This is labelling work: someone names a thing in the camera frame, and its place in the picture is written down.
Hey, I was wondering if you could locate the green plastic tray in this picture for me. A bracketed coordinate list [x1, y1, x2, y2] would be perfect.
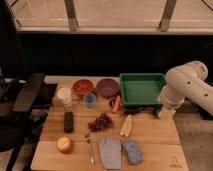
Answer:
[120, 73, 165, 107]

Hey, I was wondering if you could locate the peeled yellow banana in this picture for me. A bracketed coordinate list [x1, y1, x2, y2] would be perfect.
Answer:
[120, 115, 132, 137]

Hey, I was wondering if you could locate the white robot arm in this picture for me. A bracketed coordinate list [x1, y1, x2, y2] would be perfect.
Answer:
[156, 61, 213, 121]

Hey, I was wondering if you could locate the small blue cup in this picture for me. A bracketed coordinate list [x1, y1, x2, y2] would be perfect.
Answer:
[83, 93, 96, 108]

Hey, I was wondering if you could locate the white plastic cup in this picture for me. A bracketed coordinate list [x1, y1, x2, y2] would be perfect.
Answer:
[57, 87, 72, 105]

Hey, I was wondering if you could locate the bunch of dark grapes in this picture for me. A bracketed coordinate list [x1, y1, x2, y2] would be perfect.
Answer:
[88, 113, 113, 132]

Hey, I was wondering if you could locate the purple bowl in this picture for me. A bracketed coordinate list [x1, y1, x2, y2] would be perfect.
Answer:
[96, 78, 119, 98]

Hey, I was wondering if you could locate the grey folded cloth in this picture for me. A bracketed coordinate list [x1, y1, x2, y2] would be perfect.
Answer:
[99, 137, 121, 170]

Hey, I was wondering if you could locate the metal spoon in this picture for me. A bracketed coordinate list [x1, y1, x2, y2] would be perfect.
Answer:
[84, 132, 95, 165]

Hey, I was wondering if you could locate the orange bowl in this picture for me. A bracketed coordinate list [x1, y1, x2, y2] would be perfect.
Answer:
[73, 79, 94, 97]

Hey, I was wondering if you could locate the black rectangular block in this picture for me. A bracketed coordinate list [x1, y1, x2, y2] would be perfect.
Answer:
[64, 112, 73, 133]

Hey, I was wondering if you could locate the yellow apple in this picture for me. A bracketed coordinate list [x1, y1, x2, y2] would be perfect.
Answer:
[56, 136, 73, 154]

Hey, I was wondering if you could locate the black office chair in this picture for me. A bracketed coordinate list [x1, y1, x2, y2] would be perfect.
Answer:
[0, 73, 45, 171]

